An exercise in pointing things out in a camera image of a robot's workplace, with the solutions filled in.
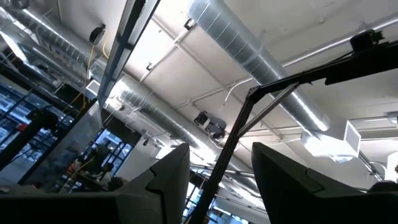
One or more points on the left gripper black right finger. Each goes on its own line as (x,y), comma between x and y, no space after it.
(311,205)

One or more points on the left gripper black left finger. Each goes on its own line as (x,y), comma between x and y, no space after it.
(140,208)

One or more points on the white ceiling vent box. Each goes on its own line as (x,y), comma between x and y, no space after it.
(335,143)

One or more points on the long ceiling light fixture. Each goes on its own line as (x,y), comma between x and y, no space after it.
(124,53)

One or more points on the large silver air duct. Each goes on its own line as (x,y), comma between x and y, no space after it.
(248,53)

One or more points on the black overhead camera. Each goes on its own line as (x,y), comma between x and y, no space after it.
(365,40)

